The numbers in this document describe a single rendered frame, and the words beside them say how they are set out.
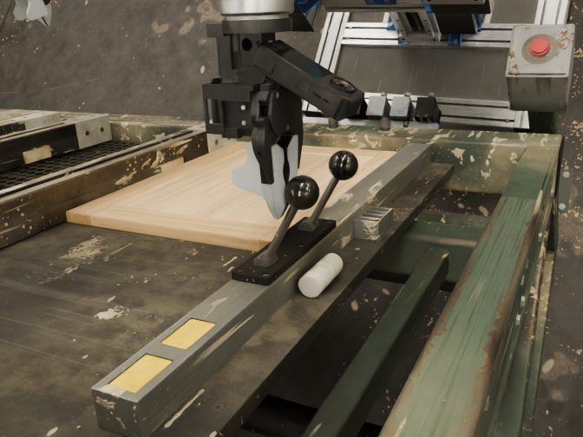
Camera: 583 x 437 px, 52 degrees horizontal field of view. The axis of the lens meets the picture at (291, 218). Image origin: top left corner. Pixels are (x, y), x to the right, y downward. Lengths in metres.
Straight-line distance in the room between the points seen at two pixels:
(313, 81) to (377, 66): 1.68
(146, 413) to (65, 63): 3.06
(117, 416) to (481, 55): 1.87
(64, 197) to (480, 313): 0.73
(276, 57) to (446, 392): 0.34
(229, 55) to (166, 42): 2.47
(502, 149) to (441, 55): 0.98
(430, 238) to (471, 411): 0.57
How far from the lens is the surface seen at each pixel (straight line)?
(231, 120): 0.63
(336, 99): 0.57
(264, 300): 0.66
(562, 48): 1.34
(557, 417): 2.09
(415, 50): 2.25
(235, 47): 0.63
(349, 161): 0.73
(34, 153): 1.57
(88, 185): 1.12
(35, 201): 1.04
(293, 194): 0.63
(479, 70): 2.16
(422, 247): 1.01
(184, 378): 0.55
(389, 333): 0.75
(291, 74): 0.59
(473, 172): 1.31
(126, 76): 3.15
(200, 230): 0.91
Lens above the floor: 2.09
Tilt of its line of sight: 62 degrees down
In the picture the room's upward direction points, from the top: 56 degrees counter-clockwise
